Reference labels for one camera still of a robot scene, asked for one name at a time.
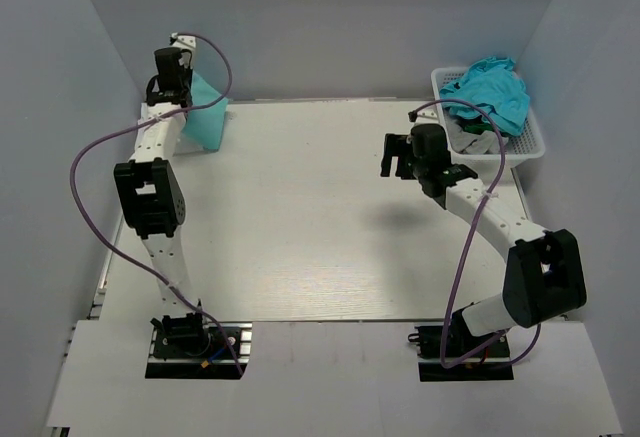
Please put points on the folded white t shirt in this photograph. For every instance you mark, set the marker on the folded white t shirt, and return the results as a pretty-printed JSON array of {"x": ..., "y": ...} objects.
[{"x": 162, "y": 138}]

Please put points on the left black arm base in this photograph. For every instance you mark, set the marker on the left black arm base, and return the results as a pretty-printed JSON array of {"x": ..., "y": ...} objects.
[{"x": 188, "y": 348}]

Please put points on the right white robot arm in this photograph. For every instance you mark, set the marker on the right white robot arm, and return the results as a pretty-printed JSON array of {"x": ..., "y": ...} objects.
[{"x": 544, "y": 276}]

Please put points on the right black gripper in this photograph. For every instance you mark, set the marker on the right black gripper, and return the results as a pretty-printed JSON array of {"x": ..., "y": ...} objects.
[{"x": 394, "y": 144}]

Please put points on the grey white clothes in basket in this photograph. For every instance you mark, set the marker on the grey white clothes in basket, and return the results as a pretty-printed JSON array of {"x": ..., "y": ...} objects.
[{"x": 469, "y": 143}]

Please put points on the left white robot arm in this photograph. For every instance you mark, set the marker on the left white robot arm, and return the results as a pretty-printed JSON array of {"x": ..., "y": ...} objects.
[{"x": 150, "y": 196}]

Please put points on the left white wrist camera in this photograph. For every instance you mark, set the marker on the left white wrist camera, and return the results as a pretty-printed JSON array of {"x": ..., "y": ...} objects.
[{"x": 187, "y": 44}]

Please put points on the dark clothes in basket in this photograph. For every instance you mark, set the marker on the dark clothes in basket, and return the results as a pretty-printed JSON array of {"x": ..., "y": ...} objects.
[{"x": 476, "y": 126}]

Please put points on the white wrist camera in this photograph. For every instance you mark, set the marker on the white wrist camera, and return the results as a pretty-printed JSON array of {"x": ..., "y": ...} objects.
[
  {"x": 187, "y": 44},
  {"x": 424, "y": 114}
]

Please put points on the green t shirt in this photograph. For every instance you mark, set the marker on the green t shirt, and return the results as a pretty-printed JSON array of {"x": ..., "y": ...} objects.
[{"x": 204, "y": 128}]

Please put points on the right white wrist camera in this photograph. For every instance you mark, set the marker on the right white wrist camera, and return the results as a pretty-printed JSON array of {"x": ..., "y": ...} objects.
[{"x": 424, "y": 114}]

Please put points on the blue t shirt in basket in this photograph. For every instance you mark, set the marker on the blue t shirt in basket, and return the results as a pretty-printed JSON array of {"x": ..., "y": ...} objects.
[{"x": 492, "y": 85}]

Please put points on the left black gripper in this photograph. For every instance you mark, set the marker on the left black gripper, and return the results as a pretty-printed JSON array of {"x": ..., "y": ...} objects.
[{"x": 187, "y": 67}]

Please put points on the white plastic basket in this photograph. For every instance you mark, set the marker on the white plastic basket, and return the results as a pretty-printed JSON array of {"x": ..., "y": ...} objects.
[{"x": 527, "y": 146}]

